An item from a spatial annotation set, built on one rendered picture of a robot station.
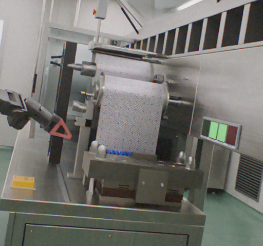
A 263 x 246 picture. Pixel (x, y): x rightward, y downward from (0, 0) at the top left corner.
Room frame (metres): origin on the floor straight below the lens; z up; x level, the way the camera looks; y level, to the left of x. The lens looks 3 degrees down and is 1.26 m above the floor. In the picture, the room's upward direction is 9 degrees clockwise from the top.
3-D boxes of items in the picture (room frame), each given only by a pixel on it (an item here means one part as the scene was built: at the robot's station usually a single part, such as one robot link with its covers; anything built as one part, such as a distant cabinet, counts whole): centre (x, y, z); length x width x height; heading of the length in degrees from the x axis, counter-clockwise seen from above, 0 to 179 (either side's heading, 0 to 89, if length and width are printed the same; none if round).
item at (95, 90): (1.55, 0.15, 1.25); 0.07 x 0.02 x 0.07; 14
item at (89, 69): (1.79, 0.22, 1.33); 0.06 x 0.06 x 0.06; 14
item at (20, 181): (1.34, 0.32, 0.91); 0.07 x 0.07 x 0.02; 14
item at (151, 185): (1.33, -0.10, 0.96); 0.10 x 0.03 x 0.11; 104
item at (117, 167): (1.42, -0.06, 1.00); 0.40 x 0.16 x 0.06; 104
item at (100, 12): (2.09, 0.25, 1.66); 0.07 x 0.07 x 0.10; 15
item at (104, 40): (2.28, 0.21, 1.50); 0.14 x 0.14 x 0.06
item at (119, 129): (1.53, 0.00, 1.11); 0.23 x 0.01 x 0.18; 104
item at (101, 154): (1.34, 0.08, 1.05); 0.04 x 0.04 x 0.04
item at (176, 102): (1.63, -0.15, 1.25); 0.07 x 0.04 x 0.04; 104
